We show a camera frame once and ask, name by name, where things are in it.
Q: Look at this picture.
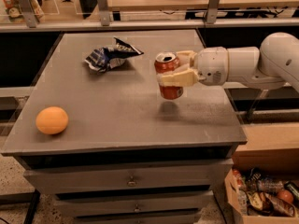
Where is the right metal railing bracket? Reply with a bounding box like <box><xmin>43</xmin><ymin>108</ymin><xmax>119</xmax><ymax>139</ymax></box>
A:
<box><xmin>205</xmin><ymin>0</ymin><xmax>220</xmax><ymax>24</ymax></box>

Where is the colourful snack box background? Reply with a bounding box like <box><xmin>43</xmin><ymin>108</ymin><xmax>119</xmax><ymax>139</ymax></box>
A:
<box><xmin>0</xmin><ymin>0</ymin><xmax>44</xmax><ymax>23</ymax></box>

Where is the wooden background table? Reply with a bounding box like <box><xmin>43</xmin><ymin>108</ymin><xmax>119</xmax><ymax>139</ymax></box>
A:
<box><xmin>90</xmin><ymin>0</ymin><xmax>299</xmax><ymax>22</ymax></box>

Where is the drawer knob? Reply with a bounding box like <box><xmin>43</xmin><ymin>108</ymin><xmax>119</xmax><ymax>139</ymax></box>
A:
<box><xmin>127</xmin><ymin>176</ymin><xmax>137</xmax><ymax>187</ymax></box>
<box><xmin>134</xmin><ymin>204</ymin><xmax>141</xmax><ymax>213</ymax></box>

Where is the crumpled blue chip bag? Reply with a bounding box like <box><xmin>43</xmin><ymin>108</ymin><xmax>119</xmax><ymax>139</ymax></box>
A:
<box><xmin>84</xmin><ymin>38</ymin><xmax>143</xmax><ymax>73</ymax></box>

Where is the left metal railing bracket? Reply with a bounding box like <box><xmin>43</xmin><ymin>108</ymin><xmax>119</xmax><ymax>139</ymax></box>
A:
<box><xmin>18</xmin><ymin>0</ymin><xmax>38</xmax><ymax>28</ymax></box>

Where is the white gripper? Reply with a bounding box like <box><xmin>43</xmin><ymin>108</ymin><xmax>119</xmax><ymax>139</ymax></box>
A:
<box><xmin>157</xmin><ymin>47</ymin><xmax>228</xmax><ymax>87</ymax></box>

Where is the grey drawer cabinet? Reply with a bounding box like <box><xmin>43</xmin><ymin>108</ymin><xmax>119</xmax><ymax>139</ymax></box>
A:
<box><xmin>2</xmin><ymin>30</ymin><xmax>246</xmax><ymax>224</ymax></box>

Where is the red coke can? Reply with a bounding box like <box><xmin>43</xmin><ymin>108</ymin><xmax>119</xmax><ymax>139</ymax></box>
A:
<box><xmin>154</xmin><ymin>51</ymin><xmax>183</xmax><ymax>100</ymax></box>

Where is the orange fruit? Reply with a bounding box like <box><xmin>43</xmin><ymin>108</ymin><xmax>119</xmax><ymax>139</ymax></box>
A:
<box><xmin>36</xmin><ymin>106</ymin><xmax>68</xmax><ymax>134</ymax></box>

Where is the metal railing bracket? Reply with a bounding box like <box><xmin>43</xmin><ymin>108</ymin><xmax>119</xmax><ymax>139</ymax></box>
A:
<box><xmin>97</xmin><ymin>0</ymin><xmax>110</xmax><ymax>26</ymax></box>
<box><xmin>18</xmin><ymin>0</ymin><xmax>38</xmax><ymax>28</ymax></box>
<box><xmin>205</xmin><ymin>0</ymin><xmax>220</xmax><ymax>24</ymax></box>

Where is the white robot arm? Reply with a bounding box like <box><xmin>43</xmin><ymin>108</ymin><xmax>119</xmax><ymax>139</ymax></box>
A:
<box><xmin>157</xmin><ymin>33</ymin><xmax>299</xmax><ymax>91</ymax></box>

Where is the top drawer knob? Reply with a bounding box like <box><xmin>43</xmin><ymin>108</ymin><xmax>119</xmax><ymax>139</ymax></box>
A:
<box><xmin>127</xmin><ymin>176</ymin><xmax>137</xmax><ymax>187</ymax></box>

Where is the middle metal railing bracket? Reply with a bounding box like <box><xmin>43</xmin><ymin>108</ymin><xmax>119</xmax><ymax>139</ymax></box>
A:
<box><xmin>97</xmin><ymin>0</ymin><xmax>110</xmax><ymax>26</ymax></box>

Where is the cardboard box of snacks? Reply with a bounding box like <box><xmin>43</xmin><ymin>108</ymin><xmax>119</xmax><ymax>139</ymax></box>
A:
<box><xmin>225</xmin><ymin>167</ymin><xmax>299</xmax><ymax>224</ymax></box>

